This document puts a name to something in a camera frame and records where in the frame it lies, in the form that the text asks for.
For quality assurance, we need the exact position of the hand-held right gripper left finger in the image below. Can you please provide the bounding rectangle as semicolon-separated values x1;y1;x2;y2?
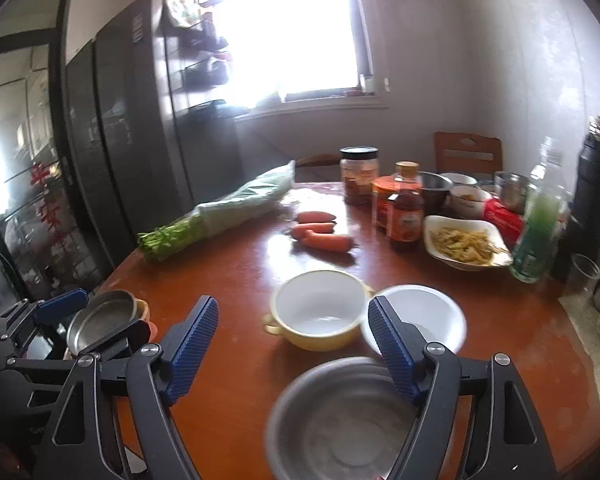
40;295;221;480

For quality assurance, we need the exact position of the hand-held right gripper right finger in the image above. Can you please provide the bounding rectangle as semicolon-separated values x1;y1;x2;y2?
367;295;551;480

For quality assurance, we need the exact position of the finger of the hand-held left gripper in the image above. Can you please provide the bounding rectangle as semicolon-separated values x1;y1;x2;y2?
34;289;90;325
77;320;152;362

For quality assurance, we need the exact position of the steel plate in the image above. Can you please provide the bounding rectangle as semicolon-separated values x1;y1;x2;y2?
66;290;140;356

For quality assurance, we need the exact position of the white paper bowl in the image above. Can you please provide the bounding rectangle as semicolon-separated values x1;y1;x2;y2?
362;285;468;361

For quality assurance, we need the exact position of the yellow bowl with handles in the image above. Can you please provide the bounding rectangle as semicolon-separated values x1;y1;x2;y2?
262;270;376;352

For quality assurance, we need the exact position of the large steel bowl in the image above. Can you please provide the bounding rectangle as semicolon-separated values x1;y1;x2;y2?
264;357;431;480

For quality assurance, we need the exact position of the orange-capped sauce bottle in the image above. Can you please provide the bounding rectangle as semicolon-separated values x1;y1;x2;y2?
386;161;426;253

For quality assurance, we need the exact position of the white dish of food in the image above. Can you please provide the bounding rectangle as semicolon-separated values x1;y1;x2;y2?
422;215;513;272

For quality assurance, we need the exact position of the red-lidded sauce jar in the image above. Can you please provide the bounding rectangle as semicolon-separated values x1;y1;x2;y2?
371;176;398;231

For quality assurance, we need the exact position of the bagged celery bunch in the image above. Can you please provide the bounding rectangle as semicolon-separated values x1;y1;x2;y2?
137;160;297;262

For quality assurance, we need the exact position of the glass door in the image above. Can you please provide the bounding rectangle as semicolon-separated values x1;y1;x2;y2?
0;0;101;321

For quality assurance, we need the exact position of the small steel bowl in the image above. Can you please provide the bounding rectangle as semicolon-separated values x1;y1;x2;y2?
417;171;455;216

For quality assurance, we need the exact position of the red tissue pack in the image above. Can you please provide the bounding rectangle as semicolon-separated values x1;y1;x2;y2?
482;197;526;246

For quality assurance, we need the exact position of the black-lidded glass jar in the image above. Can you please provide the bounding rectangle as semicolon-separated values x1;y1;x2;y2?
340;146;379;206

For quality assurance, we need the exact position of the green drink bottle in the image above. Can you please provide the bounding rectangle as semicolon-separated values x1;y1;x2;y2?
509;136;573;283

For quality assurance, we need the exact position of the steel cup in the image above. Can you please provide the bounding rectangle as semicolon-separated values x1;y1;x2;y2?
494;171;533;213

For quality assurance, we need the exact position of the clear plastic cup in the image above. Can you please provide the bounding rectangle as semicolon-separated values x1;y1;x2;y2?
565;253;600;301

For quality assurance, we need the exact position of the dark grey refrigerator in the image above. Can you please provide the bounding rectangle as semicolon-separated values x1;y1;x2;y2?
62;0;246;281

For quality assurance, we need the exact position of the wooden chair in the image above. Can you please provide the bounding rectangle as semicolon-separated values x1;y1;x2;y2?
433;131;503;178

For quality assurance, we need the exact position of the black thermos flask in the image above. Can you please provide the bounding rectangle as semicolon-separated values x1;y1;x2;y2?
550;116;600;283

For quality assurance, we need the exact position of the green patterned bag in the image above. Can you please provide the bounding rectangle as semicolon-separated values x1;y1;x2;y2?
162;0;201;28

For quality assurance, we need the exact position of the window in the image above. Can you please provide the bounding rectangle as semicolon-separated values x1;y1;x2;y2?
200;0;376;106

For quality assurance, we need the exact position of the black wire rack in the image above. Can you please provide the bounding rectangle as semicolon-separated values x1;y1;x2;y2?
180;0;231;111

